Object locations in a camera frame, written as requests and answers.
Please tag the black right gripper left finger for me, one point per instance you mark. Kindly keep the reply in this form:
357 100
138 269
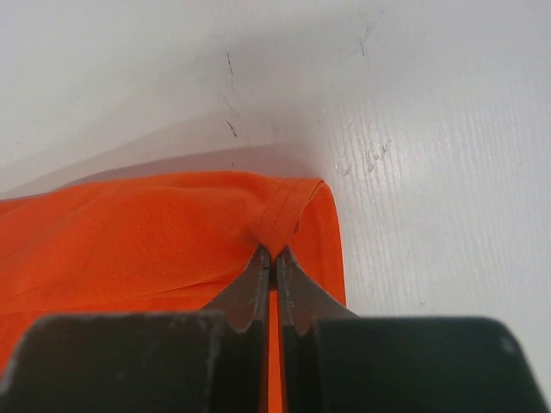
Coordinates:
240 369

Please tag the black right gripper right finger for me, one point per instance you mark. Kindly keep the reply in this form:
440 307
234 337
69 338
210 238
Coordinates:
302 303

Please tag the orange t shirt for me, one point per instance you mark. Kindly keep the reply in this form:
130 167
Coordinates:
103 285

